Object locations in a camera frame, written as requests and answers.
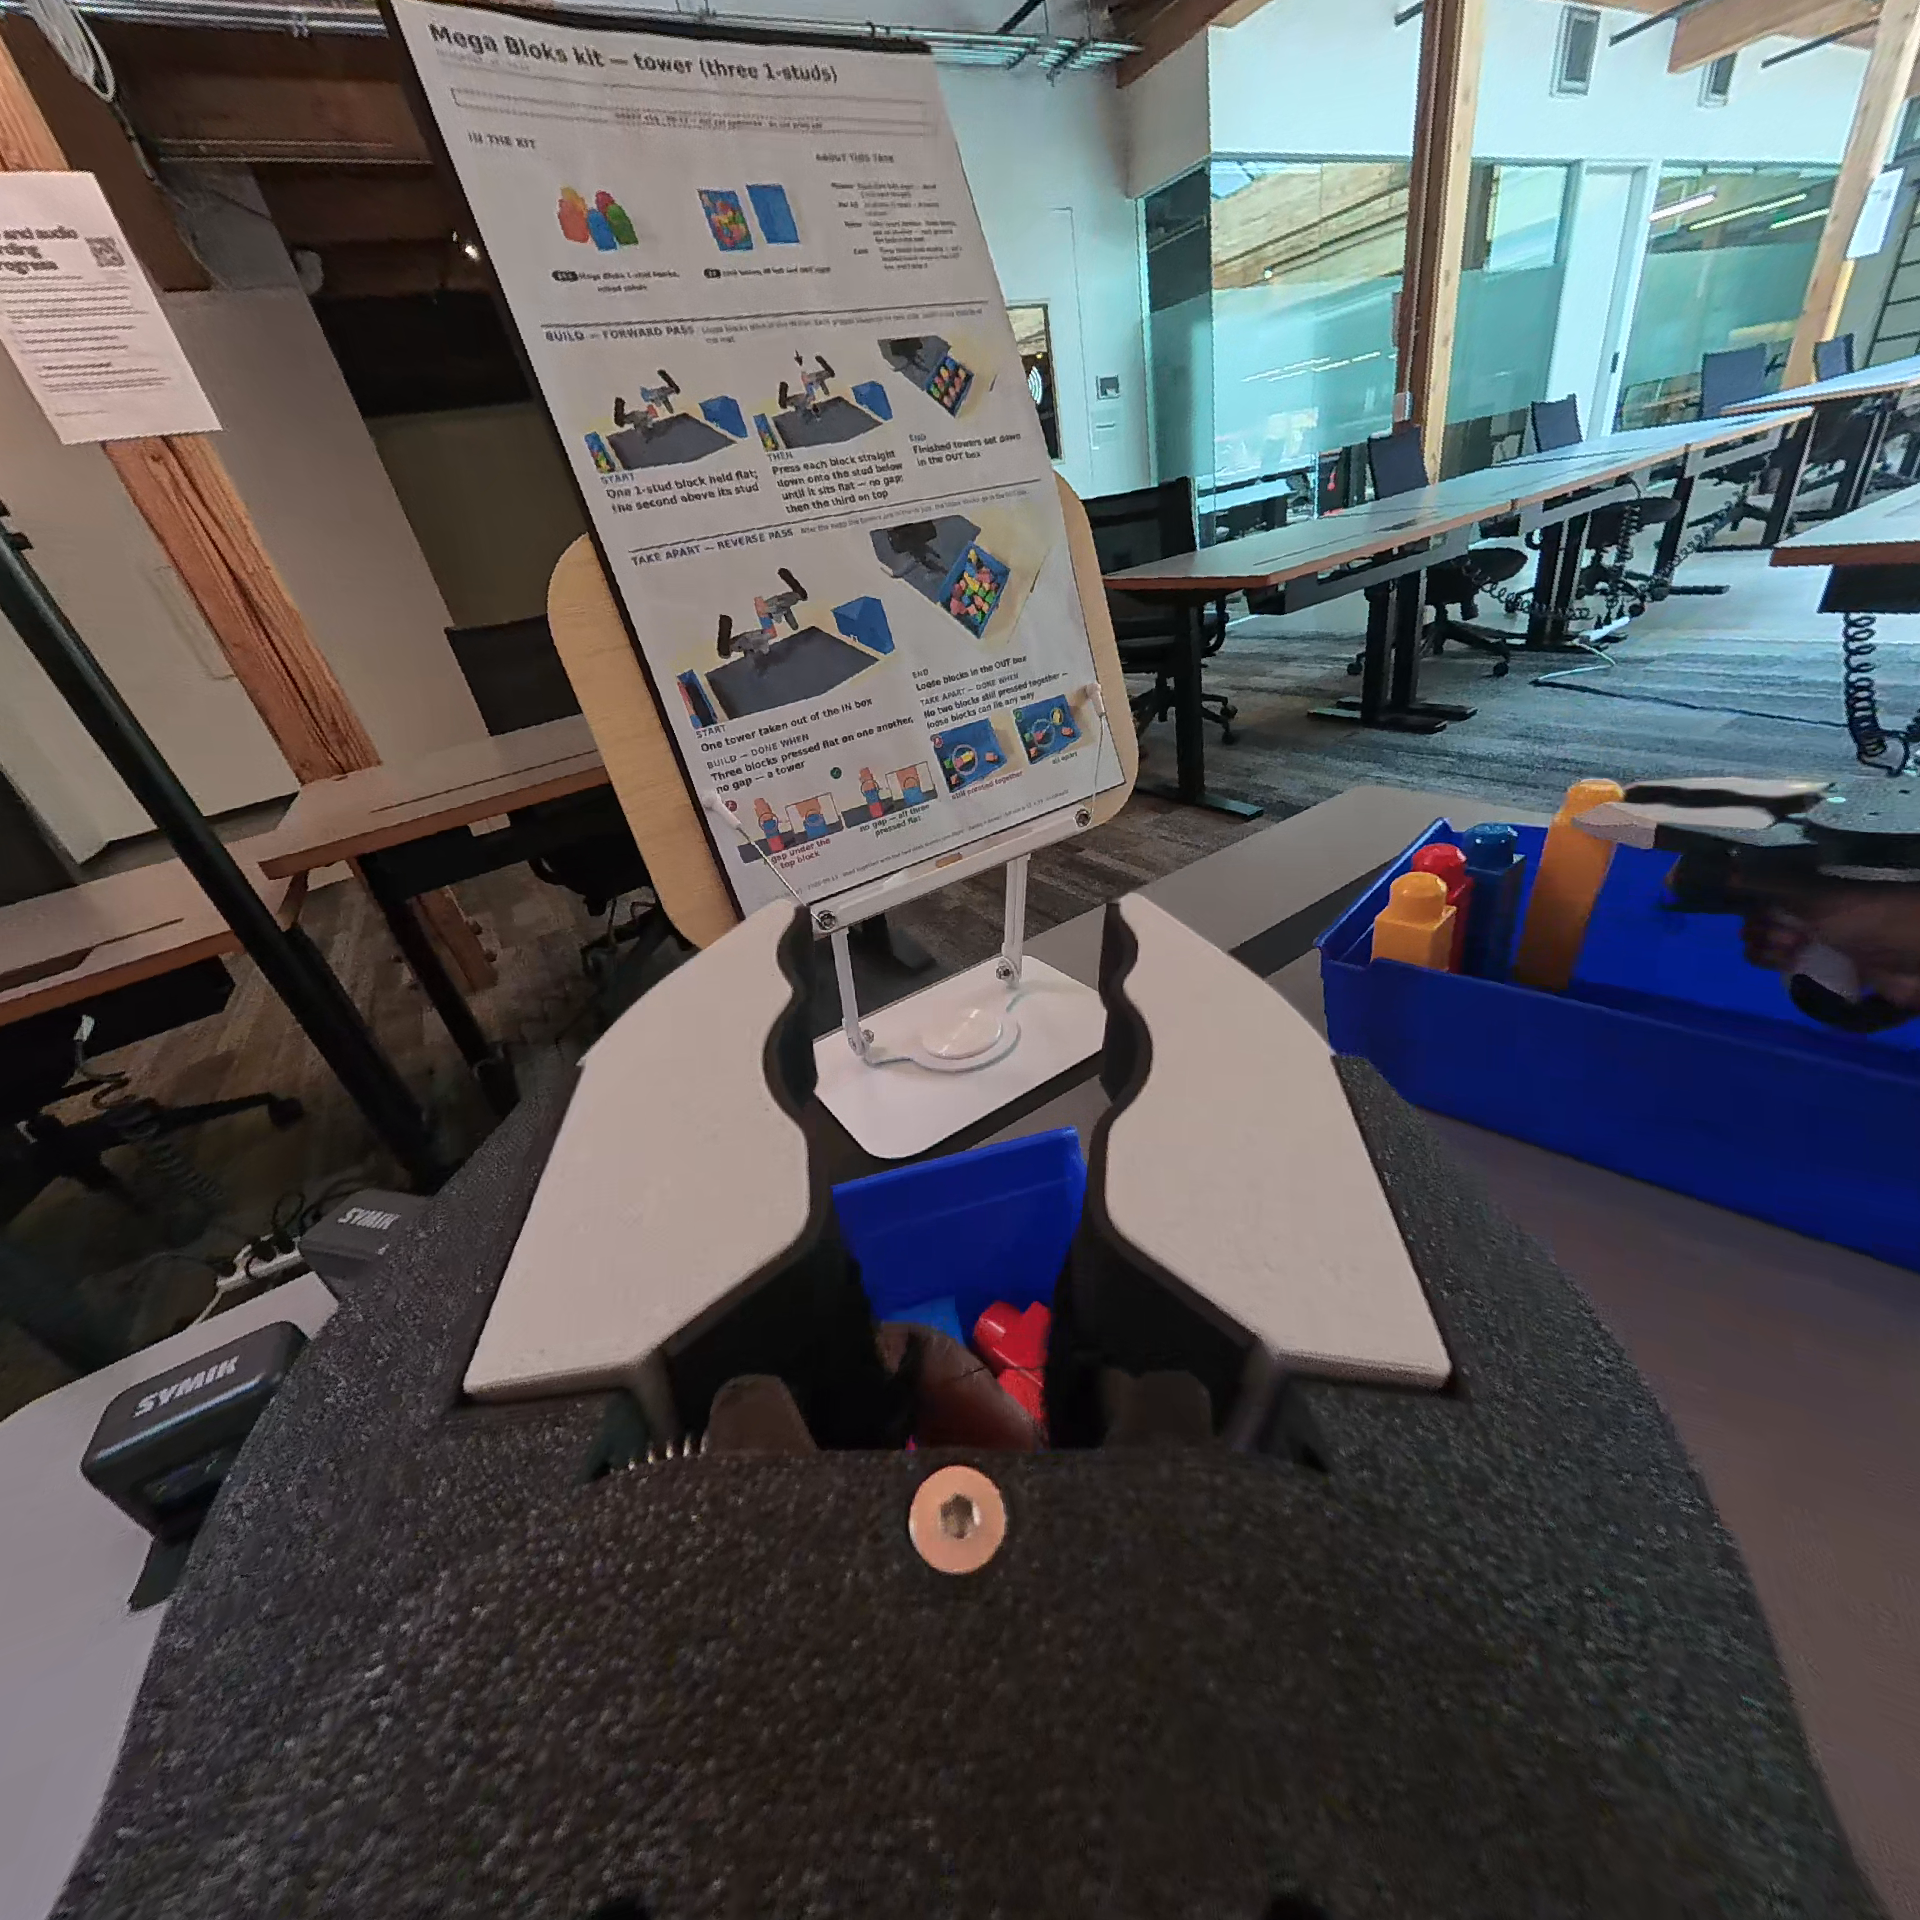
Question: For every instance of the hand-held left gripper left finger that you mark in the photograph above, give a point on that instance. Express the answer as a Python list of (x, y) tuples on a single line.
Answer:
[(662, 1199)]

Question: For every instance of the orange mega block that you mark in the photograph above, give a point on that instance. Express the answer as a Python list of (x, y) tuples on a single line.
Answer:
[(1583, 857), (1573, 901), (1551, 964)]

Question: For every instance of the instruction poster on stand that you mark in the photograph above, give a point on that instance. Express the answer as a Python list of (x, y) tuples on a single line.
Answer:
[(630, 720)]

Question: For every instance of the row of black office chairs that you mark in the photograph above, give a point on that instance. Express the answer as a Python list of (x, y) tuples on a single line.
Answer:
[(1401, 457)]

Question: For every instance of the person's right hand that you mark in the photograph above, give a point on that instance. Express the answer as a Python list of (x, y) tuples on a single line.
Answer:
[(1836, 940)]

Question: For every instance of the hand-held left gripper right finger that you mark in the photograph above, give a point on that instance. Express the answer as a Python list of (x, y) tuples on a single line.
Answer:
[(1262, 1199)]

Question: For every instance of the yellow mega block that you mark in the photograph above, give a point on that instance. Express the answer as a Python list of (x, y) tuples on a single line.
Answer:
[(1418, 930)]

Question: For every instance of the printed instruction sheet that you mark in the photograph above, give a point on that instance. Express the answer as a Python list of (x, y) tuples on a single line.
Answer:
[(721, 376)]

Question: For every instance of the dark framed wall sign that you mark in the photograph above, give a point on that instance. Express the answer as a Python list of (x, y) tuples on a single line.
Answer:
[(1038, 376)]

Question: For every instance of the white power strip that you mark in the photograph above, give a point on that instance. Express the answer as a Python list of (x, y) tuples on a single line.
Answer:
[(256, 1262)]

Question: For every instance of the black office chair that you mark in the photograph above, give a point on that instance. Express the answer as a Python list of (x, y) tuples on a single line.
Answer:
[(1154, 597), (150, 1110)]

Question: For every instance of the blue mega block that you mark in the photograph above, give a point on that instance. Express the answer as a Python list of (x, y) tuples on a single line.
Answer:
[(1495, 899)]

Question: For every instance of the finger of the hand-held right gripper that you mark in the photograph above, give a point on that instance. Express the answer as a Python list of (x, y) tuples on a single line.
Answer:
[(1742, 792), (1681, 826)]

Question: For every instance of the person's left hand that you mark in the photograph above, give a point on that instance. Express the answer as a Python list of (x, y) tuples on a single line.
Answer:
[(953, 1395)]

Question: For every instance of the white paper notice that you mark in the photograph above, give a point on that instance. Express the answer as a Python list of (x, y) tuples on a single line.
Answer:
[(89, 300)]

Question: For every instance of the wooden post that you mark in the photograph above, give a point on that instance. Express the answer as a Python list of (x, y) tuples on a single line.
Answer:
[(256, 631), (1443, 225)]

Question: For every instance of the blue plastic bin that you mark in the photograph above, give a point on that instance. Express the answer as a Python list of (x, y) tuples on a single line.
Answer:
[(961, 1216), (1576, 1077)]

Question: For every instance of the long wooden office desk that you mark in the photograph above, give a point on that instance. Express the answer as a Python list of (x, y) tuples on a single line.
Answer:
[(1831, 393), (1349, 540)]

